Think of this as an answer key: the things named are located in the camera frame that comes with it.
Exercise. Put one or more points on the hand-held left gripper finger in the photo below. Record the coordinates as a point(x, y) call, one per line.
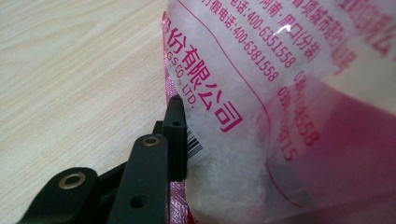
point(176, 146)

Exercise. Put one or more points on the pink and clear plastic bag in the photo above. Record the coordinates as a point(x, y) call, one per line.
point(249, 124)

